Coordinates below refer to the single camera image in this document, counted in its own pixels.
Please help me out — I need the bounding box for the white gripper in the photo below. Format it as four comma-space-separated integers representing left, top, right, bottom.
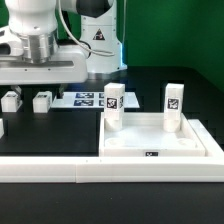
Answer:
0, 27, 88, 99

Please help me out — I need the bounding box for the white square table top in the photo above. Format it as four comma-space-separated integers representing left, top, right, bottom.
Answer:
99, 112, 205, 157

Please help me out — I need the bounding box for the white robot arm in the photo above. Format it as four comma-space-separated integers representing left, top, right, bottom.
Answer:
0, 0, 127, 94

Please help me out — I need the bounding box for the marker plate with tags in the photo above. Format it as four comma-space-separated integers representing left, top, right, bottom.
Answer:
52, 92, 139, 108

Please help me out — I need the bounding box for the white block at left edge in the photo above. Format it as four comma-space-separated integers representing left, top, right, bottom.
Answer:
0, 118, 4, 139

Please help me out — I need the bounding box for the white L-shaped obstacle fence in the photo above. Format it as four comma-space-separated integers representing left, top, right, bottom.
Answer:
0, 119, 224, 183

